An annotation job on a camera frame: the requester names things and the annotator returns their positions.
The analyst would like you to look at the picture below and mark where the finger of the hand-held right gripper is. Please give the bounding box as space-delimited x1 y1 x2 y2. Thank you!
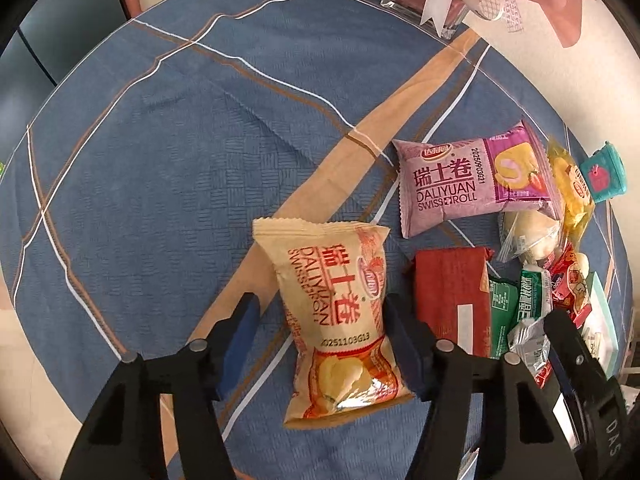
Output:
544 310 608 401

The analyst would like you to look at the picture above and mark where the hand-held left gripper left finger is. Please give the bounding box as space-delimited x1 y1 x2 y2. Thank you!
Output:
60 292 261 480

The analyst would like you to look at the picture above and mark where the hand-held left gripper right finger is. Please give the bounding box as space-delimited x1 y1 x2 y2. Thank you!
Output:
384 294 586 480

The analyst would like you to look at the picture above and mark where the light green storage box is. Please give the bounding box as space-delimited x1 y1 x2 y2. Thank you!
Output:
575 272 621 378

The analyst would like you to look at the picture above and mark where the red snack packet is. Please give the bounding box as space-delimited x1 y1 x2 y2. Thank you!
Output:
412 246 493 358

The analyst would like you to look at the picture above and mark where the dark green snack packet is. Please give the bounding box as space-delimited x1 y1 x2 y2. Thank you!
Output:
487 275 523 361

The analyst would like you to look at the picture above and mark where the beige cake roll packet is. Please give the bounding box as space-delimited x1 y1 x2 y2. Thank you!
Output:
251 217 416 430

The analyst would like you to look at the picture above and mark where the silver snack packet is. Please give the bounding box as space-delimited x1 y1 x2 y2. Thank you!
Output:
507 317 551 388

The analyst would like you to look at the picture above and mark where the green and white snack packet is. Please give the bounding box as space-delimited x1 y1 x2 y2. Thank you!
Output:
517 265 553 323

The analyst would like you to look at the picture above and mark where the red and white candy packet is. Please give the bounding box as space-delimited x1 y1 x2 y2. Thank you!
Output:
545 242 593 328

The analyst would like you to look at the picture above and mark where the clear bun packet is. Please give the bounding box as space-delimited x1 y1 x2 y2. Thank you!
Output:
497 207 563 266

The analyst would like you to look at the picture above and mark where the yellow cake packet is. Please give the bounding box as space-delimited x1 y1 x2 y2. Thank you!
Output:
545 137 596 251

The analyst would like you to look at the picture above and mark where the pink cake roll packet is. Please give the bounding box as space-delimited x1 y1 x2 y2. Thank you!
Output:
392 120 563 240

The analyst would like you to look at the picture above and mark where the teal toy box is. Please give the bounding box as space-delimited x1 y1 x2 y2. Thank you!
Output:
580 142 627 206

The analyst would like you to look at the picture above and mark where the blue plaid tablecloth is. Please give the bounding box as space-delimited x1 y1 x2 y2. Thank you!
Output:
0 0 633 480

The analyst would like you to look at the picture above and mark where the white ribbon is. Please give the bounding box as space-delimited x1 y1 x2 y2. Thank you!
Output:
420 0 455 26

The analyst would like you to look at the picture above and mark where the grey cabinet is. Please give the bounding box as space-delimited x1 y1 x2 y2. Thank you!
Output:
0 0 130 98

